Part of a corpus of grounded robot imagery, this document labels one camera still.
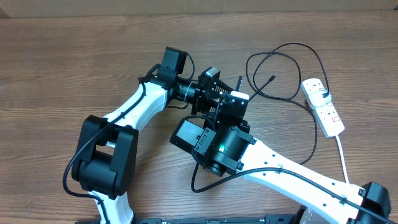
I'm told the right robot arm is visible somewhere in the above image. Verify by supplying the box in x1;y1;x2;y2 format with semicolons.
170;91;391;223

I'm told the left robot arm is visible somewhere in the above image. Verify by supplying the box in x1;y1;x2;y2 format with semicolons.
65;47;254;223

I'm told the white charger plug adapter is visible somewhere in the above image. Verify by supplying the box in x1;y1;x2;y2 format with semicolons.
306;90;331;109

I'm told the white power strip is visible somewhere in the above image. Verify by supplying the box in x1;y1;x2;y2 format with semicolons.
301;78;345;138

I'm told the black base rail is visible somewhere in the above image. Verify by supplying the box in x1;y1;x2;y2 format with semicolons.
74;214;305;224

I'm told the white power strip cord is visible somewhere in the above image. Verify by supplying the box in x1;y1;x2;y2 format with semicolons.
335;135;350;184

